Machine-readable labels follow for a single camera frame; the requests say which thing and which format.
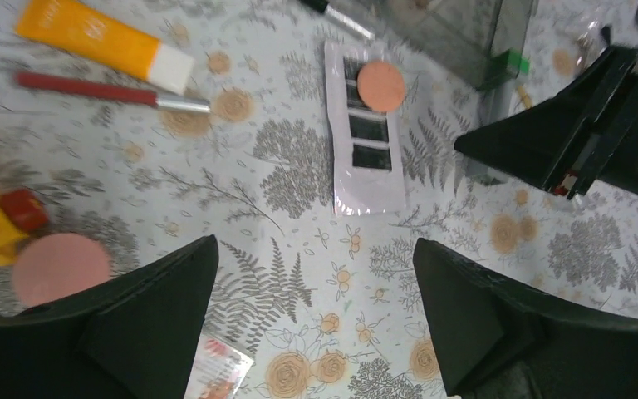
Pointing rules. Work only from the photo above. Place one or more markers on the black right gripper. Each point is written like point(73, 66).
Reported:
point(587, 132)

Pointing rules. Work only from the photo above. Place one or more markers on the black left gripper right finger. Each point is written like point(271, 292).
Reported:
point(495, 337)

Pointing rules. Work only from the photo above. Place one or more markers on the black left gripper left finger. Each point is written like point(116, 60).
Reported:
point(132, 337)

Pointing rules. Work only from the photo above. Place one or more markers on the clear pink nail box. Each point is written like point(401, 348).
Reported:
point(218, 369)

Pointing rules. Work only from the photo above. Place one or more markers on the white eyelash card packet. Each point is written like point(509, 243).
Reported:
point(367, 166)

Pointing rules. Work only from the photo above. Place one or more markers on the grey square tube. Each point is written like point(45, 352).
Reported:
point(498, 110)

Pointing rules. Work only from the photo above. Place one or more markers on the pink round sponge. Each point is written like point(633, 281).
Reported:
point(58, 265)

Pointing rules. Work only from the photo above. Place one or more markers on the clear acrylic organizer box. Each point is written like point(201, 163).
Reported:
point(480, 41)

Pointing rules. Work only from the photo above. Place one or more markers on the orange round sponge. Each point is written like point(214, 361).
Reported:
point(381, 86)

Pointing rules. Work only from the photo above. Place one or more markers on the red lip pencil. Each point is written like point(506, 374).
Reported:
point(108, 92)

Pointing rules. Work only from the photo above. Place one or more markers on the orange cream tube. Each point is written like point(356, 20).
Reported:
point(81, 30)

